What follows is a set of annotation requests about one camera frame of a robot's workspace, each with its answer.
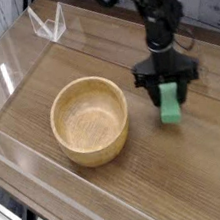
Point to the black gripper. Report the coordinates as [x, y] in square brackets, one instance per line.
[169, 66]

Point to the green rectangular stick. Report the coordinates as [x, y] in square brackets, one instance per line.
[170, 108]

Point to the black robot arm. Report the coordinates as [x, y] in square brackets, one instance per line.
[161, 20]

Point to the wooden bowl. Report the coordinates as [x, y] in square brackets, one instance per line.
[89, 119]

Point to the clear acrylic corner bracket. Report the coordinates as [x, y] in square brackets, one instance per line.
[51, 30]

